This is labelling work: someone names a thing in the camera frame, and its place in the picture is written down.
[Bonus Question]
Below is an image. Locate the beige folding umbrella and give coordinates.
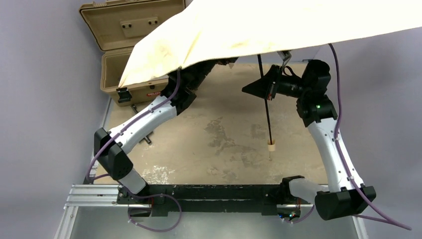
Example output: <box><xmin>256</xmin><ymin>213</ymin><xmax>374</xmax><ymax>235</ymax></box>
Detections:
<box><xmin>119</xmin><ymin>0</ymin><xmax>422</xmax><ymax>88</ymax></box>

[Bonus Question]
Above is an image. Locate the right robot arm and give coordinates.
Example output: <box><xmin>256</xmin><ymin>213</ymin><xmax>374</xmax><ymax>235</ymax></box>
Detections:
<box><xmin>242</xmin><ymin>60</ymin><xmax>376</xmax><ymax>221</ymax></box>

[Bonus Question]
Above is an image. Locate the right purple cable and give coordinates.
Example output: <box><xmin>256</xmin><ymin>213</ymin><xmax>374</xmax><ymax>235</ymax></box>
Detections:
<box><xmin>283</xmin><ymin>43</ymin><xmax>413</xmax><ymax>232</ymax></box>

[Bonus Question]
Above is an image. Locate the aluminium frame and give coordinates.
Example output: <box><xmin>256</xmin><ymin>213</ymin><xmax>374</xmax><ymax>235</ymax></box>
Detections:
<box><xmin>54</xmin><ymin>97</ymin><xmax>132</xmax><ymax>239</ymax></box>

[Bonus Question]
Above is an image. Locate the black hex key tool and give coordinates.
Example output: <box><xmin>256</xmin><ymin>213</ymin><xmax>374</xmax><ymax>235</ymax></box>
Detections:
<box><xmin>130</xmin><ymin>104</ymin><xmax>152</xmax><ymax>145</ymax></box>

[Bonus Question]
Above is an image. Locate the tan hard case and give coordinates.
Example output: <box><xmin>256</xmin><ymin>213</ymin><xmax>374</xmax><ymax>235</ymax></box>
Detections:
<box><xmin>79</xmin><ymin>0</ymin><xmax>186</xmax><ymax>107</ymax></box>

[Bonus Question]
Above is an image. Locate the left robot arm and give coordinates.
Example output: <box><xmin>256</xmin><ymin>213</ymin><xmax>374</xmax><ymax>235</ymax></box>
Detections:
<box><xmin>93</xmin><ymin>58</ymin><xmax>235</xmax><ymax>194</ymax></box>

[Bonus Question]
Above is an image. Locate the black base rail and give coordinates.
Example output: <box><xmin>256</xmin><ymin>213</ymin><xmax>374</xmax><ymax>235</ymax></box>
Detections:
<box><xmin>117</xmin><ymin>184</ymin><xmax>312</xmax><ymax>218</ymax></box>

